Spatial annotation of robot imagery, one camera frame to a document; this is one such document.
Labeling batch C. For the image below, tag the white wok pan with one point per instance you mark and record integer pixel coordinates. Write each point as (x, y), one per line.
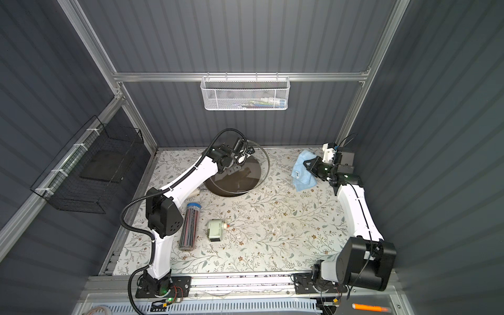
(234, 182)

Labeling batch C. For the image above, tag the white wire mesh basket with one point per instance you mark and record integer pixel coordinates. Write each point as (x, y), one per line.
(228, 95)

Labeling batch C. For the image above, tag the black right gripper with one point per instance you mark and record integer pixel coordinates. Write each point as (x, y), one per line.
(316, 167)

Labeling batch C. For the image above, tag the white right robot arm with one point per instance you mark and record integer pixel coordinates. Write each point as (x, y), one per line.
(366, 260)

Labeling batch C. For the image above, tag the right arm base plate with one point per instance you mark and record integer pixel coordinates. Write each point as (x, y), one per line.
(304, 284)

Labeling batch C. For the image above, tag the small green white sharpener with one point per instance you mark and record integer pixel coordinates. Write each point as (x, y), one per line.
(215, 229)

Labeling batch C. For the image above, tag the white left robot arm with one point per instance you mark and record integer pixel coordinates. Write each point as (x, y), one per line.
(163, 206)

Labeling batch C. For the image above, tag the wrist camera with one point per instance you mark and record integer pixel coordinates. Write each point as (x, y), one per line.
(336, 155)
(242, 150)

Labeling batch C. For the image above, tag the glass pot lid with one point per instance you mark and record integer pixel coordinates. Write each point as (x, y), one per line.
(263, 158)

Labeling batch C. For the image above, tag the light blue microfiber cloth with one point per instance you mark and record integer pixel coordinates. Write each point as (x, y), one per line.
(302, 179)

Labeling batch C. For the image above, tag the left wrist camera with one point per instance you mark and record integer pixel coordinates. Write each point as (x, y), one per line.
(242, 150)

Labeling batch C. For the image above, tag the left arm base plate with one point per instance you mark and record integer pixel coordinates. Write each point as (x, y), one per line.
(168, 287)

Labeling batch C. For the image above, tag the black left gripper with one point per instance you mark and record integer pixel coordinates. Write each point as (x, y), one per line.
(239, 153)

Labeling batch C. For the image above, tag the black wire basket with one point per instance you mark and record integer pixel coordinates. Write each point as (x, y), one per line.
(88, 175)

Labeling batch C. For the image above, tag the orange marker pen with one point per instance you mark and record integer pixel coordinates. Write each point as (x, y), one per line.
(370, 308)

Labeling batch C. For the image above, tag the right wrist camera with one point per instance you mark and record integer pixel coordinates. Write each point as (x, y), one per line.
(336, 155)

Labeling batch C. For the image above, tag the white ventilated cable duct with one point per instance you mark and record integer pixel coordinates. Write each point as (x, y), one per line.
(234, 306)

